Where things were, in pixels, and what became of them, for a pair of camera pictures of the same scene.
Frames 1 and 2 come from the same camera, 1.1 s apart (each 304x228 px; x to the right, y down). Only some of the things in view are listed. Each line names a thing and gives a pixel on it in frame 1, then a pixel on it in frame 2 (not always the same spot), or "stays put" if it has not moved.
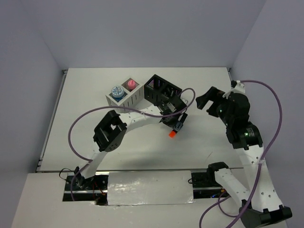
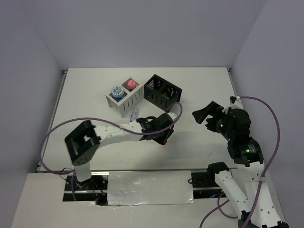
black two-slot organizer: x=156 y=89 stays put
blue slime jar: x=118 y=92 stays put
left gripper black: x=181 y=118 → x=163 y=140
